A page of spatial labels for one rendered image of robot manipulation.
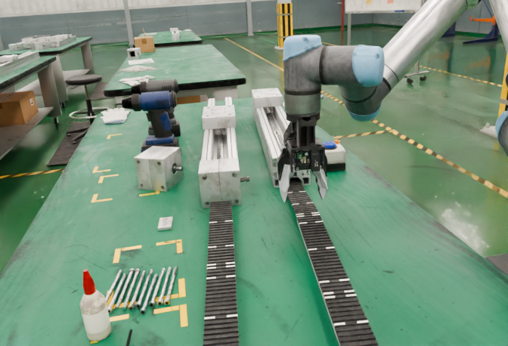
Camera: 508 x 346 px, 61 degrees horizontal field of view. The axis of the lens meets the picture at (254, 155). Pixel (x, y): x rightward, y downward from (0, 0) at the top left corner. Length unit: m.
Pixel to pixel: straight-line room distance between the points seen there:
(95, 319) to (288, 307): 0.30
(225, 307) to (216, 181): 0.42
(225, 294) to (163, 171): 0.53
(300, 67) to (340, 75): 0.08
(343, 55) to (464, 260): 0.44
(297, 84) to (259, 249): 0.34
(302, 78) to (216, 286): 0.42
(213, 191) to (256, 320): 0.42
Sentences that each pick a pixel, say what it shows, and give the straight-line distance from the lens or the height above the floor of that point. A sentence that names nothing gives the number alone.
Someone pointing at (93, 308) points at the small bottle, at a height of 0.84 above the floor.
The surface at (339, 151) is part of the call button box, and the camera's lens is 1.26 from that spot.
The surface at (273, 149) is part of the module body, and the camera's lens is 1.20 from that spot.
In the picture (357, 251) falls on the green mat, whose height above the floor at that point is 0.78.
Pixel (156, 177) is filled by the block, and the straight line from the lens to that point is 1.21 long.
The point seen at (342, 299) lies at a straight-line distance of 0.73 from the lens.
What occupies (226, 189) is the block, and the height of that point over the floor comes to 0.82.
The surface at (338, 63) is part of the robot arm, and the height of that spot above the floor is 1.14.
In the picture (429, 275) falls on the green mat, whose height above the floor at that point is 0.78.
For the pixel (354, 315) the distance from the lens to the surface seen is 0.70.
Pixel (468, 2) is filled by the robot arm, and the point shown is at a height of 1.23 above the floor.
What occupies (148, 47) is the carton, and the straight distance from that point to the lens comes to 4.95.
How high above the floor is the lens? 1.26
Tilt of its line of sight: 20 degrees down
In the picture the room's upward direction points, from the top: 4 degrees counter-clockwise
